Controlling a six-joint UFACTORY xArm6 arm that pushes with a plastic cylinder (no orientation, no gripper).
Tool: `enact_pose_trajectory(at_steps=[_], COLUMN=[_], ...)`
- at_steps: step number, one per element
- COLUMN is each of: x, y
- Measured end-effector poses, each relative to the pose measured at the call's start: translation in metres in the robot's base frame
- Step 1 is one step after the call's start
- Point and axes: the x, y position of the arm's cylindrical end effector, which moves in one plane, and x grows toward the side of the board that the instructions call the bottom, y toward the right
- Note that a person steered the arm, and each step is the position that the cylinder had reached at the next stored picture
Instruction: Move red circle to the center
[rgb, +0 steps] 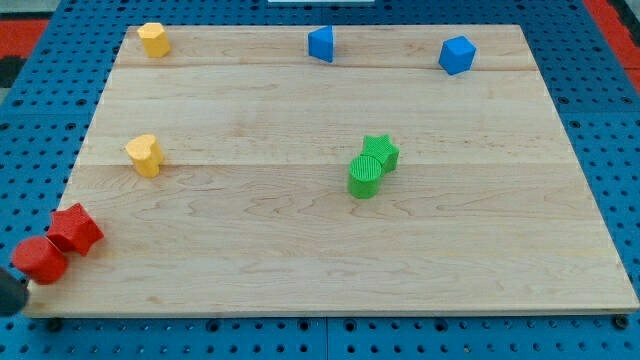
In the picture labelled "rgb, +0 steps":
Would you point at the red cylinder block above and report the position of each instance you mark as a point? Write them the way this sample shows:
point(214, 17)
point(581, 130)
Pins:
point(40, 260)

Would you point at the wooden board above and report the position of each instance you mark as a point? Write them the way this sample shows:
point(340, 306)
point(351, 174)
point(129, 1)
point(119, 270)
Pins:
point(487, 212)

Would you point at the green cylinder block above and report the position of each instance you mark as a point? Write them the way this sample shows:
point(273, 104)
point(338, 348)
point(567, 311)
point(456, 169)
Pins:
point(365, 174)

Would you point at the green star block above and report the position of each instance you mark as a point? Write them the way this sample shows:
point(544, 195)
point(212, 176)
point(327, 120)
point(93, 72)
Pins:
point(382, 150)

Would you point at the blue triangle block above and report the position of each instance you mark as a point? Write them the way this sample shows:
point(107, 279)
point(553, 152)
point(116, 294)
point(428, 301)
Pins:
point(321, 44)

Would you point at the yellow heart block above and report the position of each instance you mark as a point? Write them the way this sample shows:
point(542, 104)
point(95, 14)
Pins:
point(145, 154)

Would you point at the blue cube block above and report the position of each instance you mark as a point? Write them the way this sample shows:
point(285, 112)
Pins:
point(457, 55)

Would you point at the yellow pentagon block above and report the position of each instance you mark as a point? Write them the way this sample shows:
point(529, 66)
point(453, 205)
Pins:
point(154, 39)

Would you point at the red star block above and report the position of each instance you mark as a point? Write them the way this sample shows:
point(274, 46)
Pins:
point(74, 230)

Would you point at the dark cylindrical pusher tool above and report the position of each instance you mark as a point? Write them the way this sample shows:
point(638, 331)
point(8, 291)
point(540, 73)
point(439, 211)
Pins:
point(14, 294)

